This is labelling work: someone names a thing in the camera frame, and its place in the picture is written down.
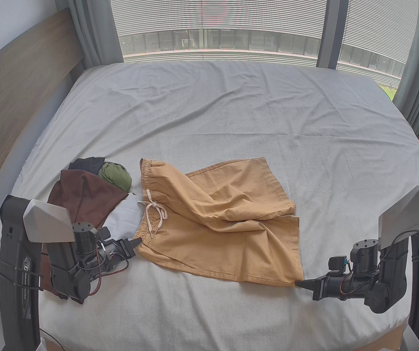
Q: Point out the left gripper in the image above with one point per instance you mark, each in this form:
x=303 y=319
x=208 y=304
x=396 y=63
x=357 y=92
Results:
x=120 y=250

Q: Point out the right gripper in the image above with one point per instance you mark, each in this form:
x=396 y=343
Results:
x=328 y=287

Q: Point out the tan shorts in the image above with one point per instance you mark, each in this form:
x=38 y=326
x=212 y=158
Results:
x=231 y=225

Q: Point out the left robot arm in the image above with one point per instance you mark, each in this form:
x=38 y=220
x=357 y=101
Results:
x=16 y=269

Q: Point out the bed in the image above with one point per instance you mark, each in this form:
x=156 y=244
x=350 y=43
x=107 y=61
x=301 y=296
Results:
x=231 y=104

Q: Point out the pale grey garment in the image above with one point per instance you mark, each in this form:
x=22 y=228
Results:
x=125 y=214

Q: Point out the brown garment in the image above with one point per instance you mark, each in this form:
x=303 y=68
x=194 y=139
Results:
x=85 y=192

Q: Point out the green garment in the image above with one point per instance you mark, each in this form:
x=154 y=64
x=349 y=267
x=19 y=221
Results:
x=116 y=176

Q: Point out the black garment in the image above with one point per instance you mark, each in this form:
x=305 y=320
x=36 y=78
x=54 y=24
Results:
x=85 y=165

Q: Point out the window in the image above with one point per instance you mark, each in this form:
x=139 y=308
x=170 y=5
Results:
x=231 y=6

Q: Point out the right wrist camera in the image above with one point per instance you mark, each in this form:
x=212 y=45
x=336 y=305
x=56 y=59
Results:
x=337 y=263

